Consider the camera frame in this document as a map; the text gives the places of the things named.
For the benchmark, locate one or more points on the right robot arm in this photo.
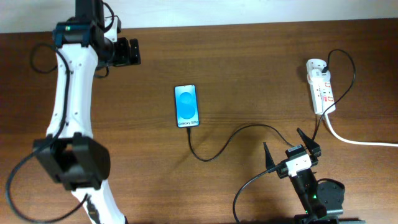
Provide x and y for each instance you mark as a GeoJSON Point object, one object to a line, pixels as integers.
{"type": "Point", "coordinates": [321, 199]}

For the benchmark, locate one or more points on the white power strip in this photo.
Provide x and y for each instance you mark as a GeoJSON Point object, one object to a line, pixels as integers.
{"type": "Point", "coordinates": [322, 95]}

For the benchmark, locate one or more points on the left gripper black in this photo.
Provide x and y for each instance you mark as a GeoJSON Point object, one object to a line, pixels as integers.
{"type": "Point", "coordinates": [125, 58]}

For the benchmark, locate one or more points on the blue Samsung smartphone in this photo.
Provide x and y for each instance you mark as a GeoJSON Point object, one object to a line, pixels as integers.
{"type": "Point", "coordinates": [186, 106]}

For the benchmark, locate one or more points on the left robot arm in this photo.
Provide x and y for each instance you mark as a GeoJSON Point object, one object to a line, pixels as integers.
{"type": "Point", "coordinates": [84, 44]}

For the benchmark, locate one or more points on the white charger plug adapter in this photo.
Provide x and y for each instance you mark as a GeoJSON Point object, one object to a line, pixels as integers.
{"type": "Point", "coordinates": [316, 75]}

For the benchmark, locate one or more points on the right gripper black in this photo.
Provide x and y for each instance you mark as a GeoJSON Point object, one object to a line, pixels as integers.
{"type": "Point", "coordinates": [312, 147]}

